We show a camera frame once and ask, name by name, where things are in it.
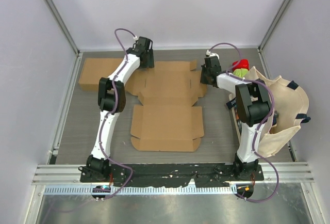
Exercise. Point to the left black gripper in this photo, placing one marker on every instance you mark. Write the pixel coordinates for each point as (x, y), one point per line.
(149, 64)

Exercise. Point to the red toy pepper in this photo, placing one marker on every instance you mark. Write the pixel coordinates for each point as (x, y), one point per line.
(241, 64)

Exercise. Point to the brown cardboard box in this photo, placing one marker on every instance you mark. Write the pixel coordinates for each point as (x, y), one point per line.
(167, 118)
(95, 68)

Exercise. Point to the white slotted cable duct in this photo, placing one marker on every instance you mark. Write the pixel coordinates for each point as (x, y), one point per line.
(93, 190)

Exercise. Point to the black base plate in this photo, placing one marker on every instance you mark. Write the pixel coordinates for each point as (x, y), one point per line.
(168, 175)

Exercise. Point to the green toy cabbage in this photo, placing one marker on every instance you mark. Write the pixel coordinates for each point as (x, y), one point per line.
(240, 72)

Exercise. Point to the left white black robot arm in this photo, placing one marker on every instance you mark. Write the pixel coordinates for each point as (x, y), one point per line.
(111, 100)

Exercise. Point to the beige tote bag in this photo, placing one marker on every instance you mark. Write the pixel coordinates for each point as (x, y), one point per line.
(291, 106)

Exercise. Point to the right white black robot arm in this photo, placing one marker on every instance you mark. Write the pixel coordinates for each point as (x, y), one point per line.
(254, 107)

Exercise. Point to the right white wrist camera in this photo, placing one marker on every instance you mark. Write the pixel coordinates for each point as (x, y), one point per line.
(209, 53)

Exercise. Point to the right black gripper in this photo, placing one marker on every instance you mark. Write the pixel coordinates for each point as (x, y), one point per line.
(202, 80)

